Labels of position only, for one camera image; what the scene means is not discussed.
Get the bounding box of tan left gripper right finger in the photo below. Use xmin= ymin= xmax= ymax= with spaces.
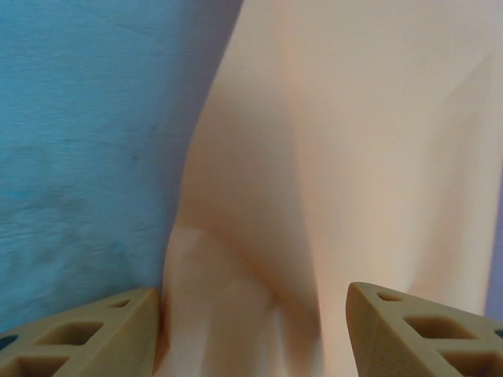
xmin=347 ymin=281 xmax=503 ymax=377

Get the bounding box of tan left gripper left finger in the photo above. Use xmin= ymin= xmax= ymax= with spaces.
xmin=0 ymin=287 xmax=162 ymax=377

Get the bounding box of orange cloth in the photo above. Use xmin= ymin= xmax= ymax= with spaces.
xmin=156 ymin=0 xmax=503 ymax=377

